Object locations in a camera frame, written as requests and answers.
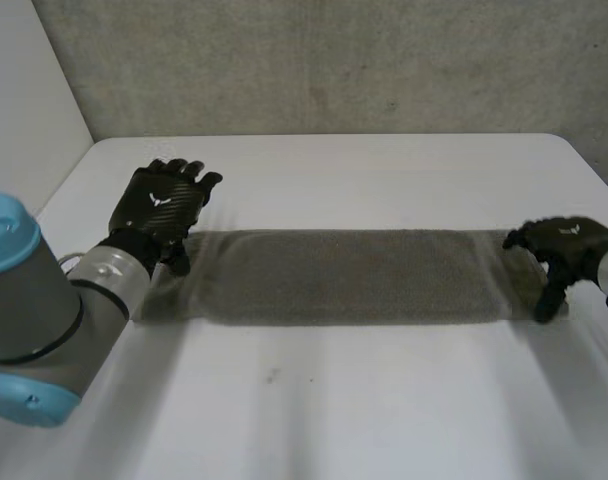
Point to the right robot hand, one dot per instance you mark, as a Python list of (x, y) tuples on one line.
[(569, 240)]

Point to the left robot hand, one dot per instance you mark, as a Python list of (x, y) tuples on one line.
[(159, 205)]

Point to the grey towel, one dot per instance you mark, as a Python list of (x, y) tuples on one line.
[(354, 275)]

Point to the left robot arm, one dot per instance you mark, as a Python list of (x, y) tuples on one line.
[(39, 300)]

